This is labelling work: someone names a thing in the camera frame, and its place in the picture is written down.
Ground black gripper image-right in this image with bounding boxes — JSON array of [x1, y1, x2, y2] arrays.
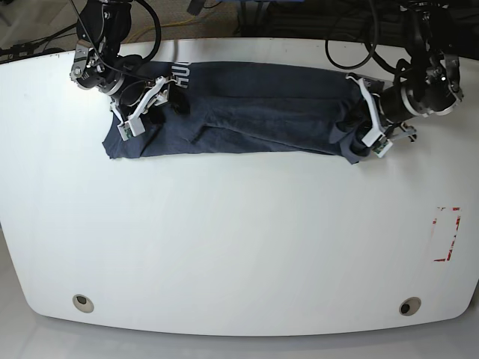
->
[[379, 54, 464, 123]]

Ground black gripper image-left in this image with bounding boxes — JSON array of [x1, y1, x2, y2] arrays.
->
[[70, 40, 150, 106]]

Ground dark blue T-shirt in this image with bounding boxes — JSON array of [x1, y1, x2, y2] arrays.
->
[[103, 62, 370, 164]]

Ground black tripod bar on floor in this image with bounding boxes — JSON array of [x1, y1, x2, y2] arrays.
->
[[1, 23, 76, 64]]

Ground red tape rectangle marking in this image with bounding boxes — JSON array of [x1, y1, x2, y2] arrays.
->
[[430, 206, 462, 263]]

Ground yellow cable on floor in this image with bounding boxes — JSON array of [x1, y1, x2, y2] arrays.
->
[[129, 13, 195, 44]]

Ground black cable on image-left arm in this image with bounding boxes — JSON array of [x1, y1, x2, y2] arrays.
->
[[119, 0, 162, 76]]

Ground black cable on image-right arm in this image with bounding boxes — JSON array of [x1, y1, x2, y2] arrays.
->
[[324, 0, 416, 82]]

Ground right table cable grommet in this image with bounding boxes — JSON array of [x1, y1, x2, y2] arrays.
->
[[399, 297, 421, 316]]

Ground table cable grommet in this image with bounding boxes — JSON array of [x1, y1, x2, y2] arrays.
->
[[73, 294, 94, 313], [399, 297, 421, 316]]

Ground left table cable grommet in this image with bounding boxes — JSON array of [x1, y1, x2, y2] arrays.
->
[[73, 294, 94, 313]]

